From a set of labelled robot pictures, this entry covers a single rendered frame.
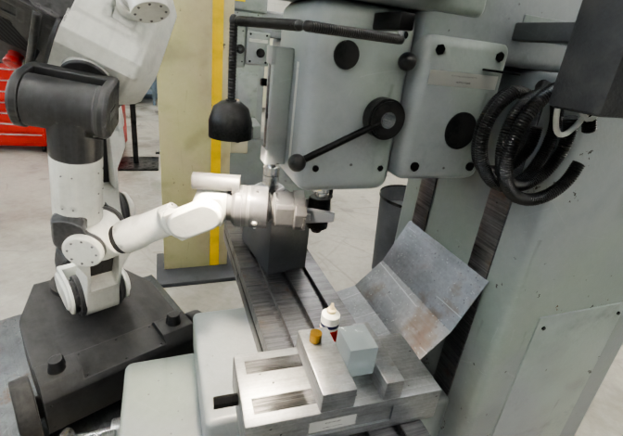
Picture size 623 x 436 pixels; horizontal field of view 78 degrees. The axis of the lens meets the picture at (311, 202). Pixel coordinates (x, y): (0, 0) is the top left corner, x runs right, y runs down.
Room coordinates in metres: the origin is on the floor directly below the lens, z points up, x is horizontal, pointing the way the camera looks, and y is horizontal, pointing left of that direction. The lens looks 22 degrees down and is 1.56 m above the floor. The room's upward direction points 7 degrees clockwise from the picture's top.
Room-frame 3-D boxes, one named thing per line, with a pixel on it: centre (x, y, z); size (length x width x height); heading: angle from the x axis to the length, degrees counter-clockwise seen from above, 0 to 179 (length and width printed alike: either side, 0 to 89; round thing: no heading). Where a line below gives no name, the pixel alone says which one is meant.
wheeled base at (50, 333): (1.13, 0.72, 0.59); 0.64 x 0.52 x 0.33; 45
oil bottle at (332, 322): (0.68, -0.07, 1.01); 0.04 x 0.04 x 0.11
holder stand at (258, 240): (1.05, 0.10, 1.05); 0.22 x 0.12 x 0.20; 31
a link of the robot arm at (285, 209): (0.76, 0.07, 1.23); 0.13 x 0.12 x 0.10; 7
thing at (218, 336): (0.77, -0.02, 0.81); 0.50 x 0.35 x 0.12; 112
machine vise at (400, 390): (0.53, -0.08, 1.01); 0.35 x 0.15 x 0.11; 110
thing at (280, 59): (0.73, 0.08, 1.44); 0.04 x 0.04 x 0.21; 22
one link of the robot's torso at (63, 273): (1.15, 0.75, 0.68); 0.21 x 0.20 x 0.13; 45
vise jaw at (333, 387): (0.53, -0.06, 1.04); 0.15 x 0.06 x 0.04; 20
